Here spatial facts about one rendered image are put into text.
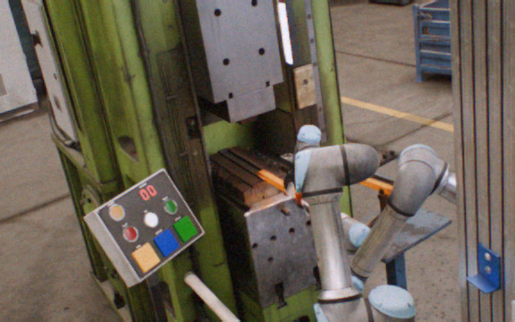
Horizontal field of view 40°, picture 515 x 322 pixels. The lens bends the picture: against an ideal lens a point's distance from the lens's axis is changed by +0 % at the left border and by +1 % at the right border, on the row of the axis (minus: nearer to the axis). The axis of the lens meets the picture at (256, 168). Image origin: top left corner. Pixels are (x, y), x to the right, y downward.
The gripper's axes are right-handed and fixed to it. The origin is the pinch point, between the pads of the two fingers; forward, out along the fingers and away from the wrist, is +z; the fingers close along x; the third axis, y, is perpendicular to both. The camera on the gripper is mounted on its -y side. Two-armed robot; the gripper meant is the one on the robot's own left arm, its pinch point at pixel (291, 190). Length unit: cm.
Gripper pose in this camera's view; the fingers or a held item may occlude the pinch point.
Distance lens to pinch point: 264.1
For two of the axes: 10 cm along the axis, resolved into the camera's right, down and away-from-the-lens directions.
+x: 8.6, -3.2, 3.9
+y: 5.0, 7.0, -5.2
